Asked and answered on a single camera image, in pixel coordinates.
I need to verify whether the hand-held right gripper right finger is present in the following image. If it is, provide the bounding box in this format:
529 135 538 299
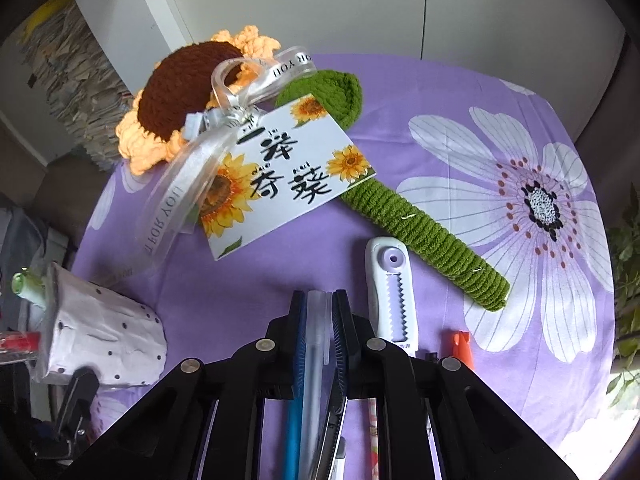
333 289 578 480

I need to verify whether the translucent printed ribbon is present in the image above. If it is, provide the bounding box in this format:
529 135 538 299
132 45 318 281

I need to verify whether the tall stack of papers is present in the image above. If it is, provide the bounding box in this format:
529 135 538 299
15 0 136 161

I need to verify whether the white cabinet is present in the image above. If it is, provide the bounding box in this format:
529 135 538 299
70 0 626 141

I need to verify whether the blue pen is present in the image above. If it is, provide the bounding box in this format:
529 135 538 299
285 394 307 480

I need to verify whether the black marker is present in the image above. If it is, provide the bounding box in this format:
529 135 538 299
319 400 347 480

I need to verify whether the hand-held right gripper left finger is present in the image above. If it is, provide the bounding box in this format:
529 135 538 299
67 291 307 480

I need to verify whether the clear barrel red pen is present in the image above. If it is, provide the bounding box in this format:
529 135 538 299
0 331 42 353

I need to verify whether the orange checkered pen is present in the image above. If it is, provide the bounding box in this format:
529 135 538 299
367 397 381 480

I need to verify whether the green potted plant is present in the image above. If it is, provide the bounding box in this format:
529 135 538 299
605 200 640 406

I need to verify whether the white lilac correction tape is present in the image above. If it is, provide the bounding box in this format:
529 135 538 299
365 236 420 356

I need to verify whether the dotted pen holder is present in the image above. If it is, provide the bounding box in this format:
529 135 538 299
32 262 167 390

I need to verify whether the green capped highlighter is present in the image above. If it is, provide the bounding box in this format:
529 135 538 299
11 271 51 306

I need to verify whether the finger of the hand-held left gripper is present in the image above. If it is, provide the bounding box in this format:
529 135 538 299
52 367 101 443

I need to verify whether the crochet sunflower with green stem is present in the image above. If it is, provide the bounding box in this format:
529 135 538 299
116 25 511 311

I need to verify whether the translucent white pen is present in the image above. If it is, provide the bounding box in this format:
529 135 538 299
300 287 335 480

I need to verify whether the sunflower print gift card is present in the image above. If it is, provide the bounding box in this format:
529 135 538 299
199 100 377 261

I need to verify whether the purple floral tablecloth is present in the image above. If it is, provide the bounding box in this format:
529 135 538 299
70 52 616 480

